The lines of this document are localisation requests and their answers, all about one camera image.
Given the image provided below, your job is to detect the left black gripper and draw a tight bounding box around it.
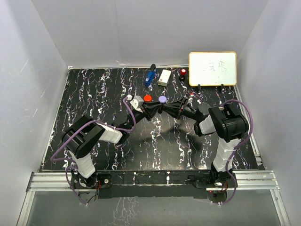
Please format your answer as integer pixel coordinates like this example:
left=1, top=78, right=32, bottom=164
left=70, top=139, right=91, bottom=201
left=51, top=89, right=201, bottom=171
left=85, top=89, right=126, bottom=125
left=124, top=101, right=162, bottom=131

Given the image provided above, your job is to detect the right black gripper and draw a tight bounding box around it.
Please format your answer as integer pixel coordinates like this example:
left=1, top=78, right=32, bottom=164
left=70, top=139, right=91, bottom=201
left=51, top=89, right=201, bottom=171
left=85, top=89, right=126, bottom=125
left=163, top=97, right=200, bottom=121

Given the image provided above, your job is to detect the orange earbud charging case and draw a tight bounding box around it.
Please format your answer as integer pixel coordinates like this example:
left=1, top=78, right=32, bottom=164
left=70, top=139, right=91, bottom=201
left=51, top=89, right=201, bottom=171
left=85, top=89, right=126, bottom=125
left=143, top=95, right=152, bottom=102

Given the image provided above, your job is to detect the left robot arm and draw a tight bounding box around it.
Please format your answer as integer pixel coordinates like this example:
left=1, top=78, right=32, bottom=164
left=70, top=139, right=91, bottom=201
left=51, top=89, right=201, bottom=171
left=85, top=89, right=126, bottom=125
left=62, top=96, right=165, bottom=188

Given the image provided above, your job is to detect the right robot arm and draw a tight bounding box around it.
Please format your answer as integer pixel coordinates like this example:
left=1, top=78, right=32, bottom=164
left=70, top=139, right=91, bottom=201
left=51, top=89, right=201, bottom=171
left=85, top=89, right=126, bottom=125
left=162, top=97, right=253, bottom=187

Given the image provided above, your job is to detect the white rectangular box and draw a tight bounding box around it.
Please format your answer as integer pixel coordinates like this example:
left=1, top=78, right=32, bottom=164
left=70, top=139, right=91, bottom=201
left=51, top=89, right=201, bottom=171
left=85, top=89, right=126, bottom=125
left=158, top=69, right=171, bottom=87

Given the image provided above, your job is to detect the blue black stapler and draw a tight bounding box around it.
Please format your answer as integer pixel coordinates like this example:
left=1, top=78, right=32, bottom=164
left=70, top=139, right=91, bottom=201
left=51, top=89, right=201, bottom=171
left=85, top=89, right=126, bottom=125
left=144, top=64, right=157, bottom=86

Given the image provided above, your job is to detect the red emergency stop button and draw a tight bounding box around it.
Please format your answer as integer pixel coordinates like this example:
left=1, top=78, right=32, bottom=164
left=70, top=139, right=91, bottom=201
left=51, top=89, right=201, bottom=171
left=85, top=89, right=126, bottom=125
left=179, top=68, right=187, bottom=80

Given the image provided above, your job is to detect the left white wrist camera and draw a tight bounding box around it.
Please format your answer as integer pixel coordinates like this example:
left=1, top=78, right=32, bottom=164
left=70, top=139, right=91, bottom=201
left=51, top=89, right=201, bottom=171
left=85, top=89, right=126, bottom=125
left=127, top=95, right=144, bottom=113

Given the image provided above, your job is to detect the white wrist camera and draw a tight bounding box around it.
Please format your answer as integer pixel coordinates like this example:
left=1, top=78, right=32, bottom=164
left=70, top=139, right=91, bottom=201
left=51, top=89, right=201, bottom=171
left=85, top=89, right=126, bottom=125
left=127, top=95, right=144, bottom=113
left=187, top=93, right=194, bottom=104

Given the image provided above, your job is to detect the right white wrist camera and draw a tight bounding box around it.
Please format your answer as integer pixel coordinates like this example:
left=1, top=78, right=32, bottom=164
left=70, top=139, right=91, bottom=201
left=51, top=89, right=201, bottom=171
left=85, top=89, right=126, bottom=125
left=187, top=93, right=194, bottom=104

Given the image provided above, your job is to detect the white whiteboard wooden frame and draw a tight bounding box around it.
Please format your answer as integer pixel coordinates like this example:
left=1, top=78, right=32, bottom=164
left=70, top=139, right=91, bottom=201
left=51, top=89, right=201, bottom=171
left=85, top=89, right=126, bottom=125
left=189, top=51, right=237, bottom=87

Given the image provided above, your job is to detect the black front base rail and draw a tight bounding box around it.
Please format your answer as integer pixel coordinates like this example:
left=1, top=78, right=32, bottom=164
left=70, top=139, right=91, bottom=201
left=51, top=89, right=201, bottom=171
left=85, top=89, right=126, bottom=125
left=71, top=169, right=235, bottom=199

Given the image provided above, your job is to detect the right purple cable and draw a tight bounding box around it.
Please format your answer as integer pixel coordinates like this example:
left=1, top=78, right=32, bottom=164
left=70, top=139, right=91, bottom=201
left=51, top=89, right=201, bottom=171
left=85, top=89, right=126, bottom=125
left=194, top=93, right=253, bottom=208

